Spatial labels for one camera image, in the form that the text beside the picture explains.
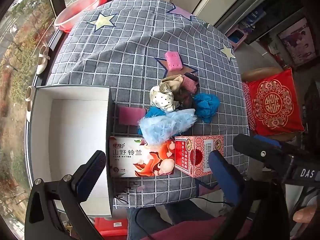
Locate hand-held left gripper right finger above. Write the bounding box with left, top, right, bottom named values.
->
left=209, top=150, right=290, bottom=240

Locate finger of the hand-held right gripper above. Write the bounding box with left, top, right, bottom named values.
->
left=233, top=134, right=285, bottom=167
left=252, top=134, right=310, bottom=156

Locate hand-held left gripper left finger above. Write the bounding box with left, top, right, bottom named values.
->
left=24, top=150, right=107, bottom=240

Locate white cardboard box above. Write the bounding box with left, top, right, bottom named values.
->
left=26, top=85, right=114, bottom=218

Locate blue shoe cover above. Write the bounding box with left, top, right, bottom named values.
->
left=145, top=106, right=165, bottom=119
left=193, top=93, right=220, bottom=123

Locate plain pink sponge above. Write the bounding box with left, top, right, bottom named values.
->
left=117, top=106, right=147, bottom=125

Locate cream polka dot scarf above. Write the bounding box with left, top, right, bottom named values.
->
left=149, top=84, right=180, bottom=112

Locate person's right hand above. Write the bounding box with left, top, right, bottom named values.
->
left=292, top=204, right=320, bottom=224

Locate red patterned box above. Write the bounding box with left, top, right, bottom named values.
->
left=174, top=134, right=225, bottom=178

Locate red embroidered cushion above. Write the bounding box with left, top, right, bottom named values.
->
left=246, top=68, right=305, bottom=136

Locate floral tissue box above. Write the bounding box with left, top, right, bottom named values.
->
left=108, top=135, right=175, bottom=178

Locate red checked cloth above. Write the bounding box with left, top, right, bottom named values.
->
left=242, top=81, right=257, bottom=132

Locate red plastic crate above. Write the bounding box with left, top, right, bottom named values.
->
left=94, top=217, right=129, bottom=237

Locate light blue fluffy cloth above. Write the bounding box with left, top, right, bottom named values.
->
left=137, top=109, right=197, bottom=146

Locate beige cloth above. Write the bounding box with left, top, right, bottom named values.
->
left=160, top=75, right=185, bottom=93

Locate white shoe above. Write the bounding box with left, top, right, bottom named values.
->
left=25, top=85, right=35, bottom=123
left=36, top=45, right=50, bottom=75

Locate pink plastic stool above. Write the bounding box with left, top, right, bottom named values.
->
left=225, top=27, right=248, bottom=50

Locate pink sponge with holes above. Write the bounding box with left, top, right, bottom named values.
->
left=164, top=51, right=183, bottom=72

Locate grey checked star tablecloth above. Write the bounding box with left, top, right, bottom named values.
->
left=46, top=0, right=250, bottom=208

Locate red plastic basin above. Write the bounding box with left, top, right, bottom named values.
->
left=54, top=0, right=102, bottom=33

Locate black cable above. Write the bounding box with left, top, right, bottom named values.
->
left=135, top=196, right=234, bottom=240

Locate wall poster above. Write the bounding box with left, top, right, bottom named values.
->
left=277, top=17, right=317, bottom=68

